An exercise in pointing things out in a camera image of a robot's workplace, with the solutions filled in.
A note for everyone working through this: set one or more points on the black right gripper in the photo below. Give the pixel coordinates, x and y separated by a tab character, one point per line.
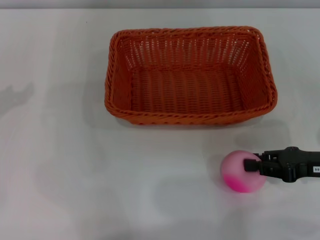
292	163

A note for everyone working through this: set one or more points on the pink foam ball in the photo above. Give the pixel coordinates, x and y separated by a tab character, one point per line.
233	170

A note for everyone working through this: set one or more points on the orange woven plastic basket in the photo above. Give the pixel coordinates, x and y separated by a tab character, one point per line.
187	92

